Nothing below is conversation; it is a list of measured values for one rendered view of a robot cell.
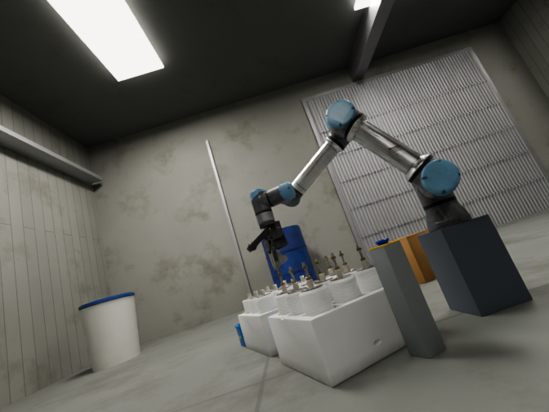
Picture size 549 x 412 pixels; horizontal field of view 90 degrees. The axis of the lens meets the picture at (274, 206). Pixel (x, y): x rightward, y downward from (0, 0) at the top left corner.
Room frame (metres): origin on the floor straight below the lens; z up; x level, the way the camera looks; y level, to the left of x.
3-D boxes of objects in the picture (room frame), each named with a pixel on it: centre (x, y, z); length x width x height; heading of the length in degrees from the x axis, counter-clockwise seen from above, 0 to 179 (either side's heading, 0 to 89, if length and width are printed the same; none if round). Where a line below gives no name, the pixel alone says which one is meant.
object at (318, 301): (0.94, -0.03, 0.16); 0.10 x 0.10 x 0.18
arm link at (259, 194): (1.16, 0.05, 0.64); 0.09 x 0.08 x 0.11; 72
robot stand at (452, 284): (1.08, -0.61, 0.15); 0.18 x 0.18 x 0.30; 2
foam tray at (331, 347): (1.10, -0.09, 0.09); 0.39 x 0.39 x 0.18; 25
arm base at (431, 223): (1.08, -0.61, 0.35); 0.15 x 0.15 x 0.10
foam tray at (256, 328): (1.59, 0.14, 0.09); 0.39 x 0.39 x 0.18; 27
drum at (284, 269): (3.77, 0.04, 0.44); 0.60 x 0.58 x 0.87; 2
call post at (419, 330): (0.87, -0.28, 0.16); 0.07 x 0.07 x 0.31; 25
